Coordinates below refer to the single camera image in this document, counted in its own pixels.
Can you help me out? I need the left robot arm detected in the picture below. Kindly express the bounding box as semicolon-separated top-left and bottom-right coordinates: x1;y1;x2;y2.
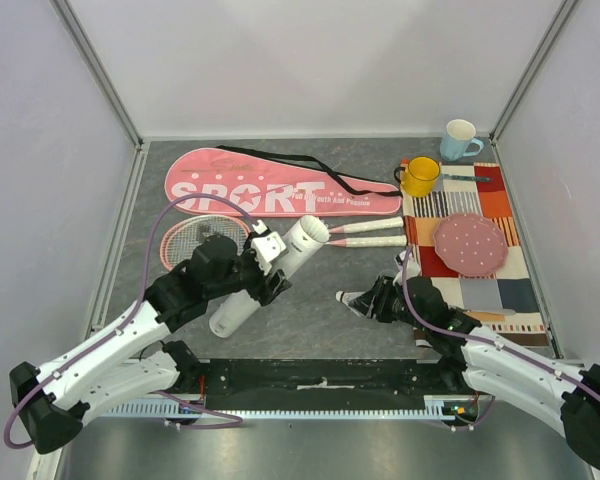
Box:
7;231;291;454

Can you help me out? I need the white shuttlecock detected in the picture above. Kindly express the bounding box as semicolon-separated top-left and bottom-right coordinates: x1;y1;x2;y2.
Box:
301;215;330;244
335;291;364;317

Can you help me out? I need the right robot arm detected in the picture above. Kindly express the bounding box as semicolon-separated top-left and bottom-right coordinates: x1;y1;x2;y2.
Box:
336;276;600;471

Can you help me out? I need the light blue mug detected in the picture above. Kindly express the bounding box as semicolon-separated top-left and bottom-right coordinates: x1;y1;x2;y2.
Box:
439;119;484;162

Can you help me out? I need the pink badminton racket lower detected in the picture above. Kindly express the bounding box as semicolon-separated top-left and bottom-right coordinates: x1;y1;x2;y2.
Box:
158;219;408;269

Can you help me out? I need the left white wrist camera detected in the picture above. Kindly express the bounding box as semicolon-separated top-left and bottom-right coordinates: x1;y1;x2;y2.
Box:
246;220;287;275

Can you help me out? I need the white shuttlecock tube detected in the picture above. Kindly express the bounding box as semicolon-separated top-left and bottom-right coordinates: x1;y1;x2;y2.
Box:
209;215;329;338

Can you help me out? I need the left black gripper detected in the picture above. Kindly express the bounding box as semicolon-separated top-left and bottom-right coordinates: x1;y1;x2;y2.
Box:
207;232;291;306

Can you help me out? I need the pink badminton racket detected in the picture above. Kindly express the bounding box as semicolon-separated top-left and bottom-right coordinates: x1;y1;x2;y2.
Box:
158;219;408;269
159;215;405;270

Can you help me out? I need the pink badminton racket upper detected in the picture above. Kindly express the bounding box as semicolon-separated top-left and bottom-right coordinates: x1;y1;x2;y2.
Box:
159;215;405;270

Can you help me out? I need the pink dotted plate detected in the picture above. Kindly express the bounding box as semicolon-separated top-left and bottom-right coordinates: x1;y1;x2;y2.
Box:
432;213;508;277

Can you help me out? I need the yellow mug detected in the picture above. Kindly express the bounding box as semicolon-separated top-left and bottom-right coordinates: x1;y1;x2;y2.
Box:
394;156;441;198

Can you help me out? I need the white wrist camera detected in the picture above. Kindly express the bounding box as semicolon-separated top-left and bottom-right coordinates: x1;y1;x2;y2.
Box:
246;220;287;275
394;247;421;284

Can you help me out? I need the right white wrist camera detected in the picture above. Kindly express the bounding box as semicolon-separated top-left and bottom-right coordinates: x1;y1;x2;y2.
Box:
394;247;421;284

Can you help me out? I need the orange patchwork cloth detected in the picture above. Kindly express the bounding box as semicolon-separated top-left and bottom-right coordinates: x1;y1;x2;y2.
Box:
403;162;549;348

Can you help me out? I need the pink racket bag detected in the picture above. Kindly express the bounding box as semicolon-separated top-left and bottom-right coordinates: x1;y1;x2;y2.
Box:
164;146;402;218

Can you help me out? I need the white cable duct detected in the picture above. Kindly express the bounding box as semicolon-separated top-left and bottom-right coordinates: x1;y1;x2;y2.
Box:
103;396;467;421

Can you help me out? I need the clear tube lid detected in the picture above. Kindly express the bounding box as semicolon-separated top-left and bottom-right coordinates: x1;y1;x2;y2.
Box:
378;269;397;282

